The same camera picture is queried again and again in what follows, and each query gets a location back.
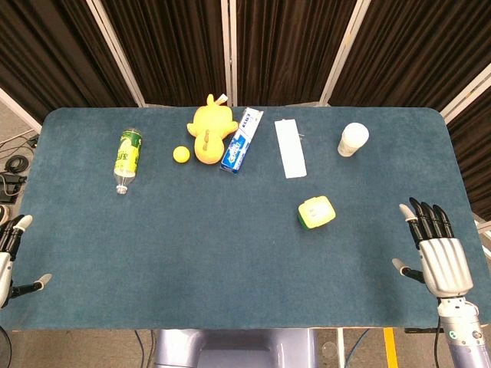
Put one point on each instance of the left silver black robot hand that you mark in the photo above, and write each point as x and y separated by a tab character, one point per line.
5	253

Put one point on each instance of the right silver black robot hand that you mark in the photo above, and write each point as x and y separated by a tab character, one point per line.
445	260

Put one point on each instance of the yellow green small box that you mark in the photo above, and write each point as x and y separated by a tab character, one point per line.
316	212

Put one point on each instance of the purple robot base column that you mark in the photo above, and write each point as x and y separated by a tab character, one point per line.
230	349

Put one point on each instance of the right silver purple robot arm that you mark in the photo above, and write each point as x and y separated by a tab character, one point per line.
464	337

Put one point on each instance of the black power adapter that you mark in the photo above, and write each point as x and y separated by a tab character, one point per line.
9	184

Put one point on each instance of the yellow floor tape strip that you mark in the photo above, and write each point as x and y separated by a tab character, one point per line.
390	349

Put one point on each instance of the dark curtain partition panel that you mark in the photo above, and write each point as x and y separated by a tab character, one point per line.
169	46
475	153
414	46
291	46
50	50

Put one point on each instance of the stack of white paper cups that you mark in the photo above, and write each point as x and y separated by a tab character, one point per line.
353	138

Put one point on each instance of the clear bottle with green label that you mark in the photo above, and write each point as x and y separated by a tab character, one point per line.
128	153

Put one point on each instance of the blue felt table mat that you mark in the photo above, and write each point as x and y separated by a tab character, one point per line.
192	249

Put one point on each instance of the white flat paper packet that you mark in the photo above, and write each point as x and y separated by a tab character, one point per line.
290	149

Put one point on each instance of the yellow ball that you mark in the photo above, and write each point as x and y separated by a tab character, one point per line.
181	155

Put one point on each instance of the blue white toothpaste box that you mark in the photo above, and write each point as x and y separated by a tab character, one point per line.
241	142

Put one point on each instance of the yellow plush toy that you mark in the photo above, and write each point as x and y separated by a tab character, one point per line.
209	130

